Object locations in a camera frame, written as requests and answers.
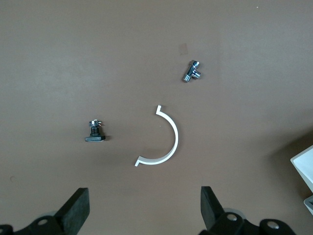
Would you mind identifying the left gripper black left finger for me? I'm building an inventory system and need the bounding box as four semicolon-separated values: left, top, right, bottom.
54;187;90;235

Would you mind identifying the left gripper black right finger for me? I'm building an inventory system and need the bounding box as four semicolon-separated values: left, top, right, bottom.
200;186;225;231

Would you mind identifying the white plastic drawer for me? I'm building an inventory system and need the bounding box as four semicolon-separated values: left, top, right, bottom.
290;144;313;189

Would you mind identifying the black push button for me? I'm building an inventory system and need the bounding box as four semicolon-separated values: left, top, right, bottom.
84;119;112;143

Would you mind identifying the chrome valve fitting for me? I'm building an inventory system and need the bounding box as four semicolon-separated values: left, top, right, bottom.
181;59;203;83

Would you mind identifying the white semicircular bracket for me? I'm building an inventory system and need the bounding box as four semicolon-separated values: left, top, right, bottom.
134;104;179;168

